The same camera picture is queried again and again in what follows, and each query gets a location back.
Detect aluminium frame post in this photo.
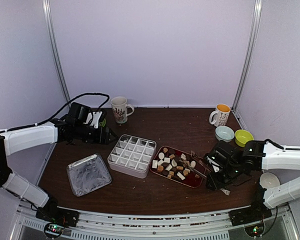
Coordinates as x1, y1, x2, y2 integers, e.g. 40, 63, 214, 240
232, 0, 263, 113
42, 0, 71, 102

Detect lime green bowl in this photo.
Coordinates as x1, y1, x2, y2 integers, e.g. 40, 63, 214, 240
234, 129, 254, 148

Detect metal serving tongs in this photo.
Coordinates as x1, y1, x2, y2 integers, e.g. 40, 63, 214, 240
179, 151, 214, 189

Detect red chocolate tray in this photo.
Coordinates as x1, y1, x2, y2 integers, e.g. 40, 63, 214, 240
149, 146, 202, 189

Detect white mug yellow inside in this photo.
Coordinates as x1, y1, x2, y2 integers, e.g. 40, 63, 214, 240
209, 103, 231, 127

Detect beige floral mug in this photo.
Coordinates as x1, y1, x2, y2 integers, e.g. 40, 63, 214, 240
110, 96, 135, 124

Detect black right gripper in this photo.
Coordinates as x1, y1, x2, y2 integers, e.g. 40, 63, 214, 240
206, 163, 243, 192

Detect right aluminium frame post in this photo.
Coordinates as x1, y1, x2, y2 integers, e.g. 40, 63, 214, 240
232, 0, 263, 113

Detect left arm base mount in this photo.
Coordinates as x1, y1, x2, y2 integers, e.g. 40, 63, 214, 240
35, 208, 80, 240

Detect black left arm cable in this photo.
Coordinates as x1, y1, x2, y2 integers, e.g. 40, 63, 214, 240
32, 92, 111, 128

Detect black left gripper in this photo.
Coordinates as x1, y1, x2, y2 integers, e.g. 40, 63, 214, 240
75, 123, 119, 145

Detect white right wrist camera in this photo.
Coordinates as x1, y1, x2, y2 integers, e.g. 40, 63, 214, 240
207, 158, 222, 173

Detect bunny print tin lid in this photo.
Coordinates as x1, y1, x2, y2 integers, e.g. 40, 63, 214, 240
66, 153, 112, 197

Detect dark bowl white inside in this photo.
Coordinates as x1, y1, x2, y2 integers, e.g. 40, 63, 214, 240
258, 172, 281, 192

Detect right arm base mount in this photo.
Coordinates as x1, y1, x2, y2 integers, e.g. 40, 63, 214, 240
228, 207, 272, 238

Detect white divided tin box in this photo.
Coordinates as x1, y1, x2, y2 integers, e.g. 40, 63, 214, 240
107, 134, 157, 179

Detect light blue bowl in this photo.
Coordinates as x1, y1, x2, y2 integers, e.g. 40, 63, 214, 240
215, 125, 235, 143

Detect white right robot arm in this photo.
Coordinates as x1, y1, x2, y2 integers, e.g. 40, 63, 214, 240
206, 139, 300, 221

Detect left aluminium frame post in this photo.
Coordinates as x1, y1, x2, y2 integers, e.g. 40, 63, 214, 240
42, 0, 71, 102

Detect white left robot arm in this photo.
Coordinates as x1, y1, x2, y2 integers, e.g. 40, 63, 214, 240
0, 102, 118, 222

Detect metal front rail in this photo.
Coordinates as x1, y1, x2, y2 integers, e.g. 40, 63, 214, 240
8, 206, 300, 240

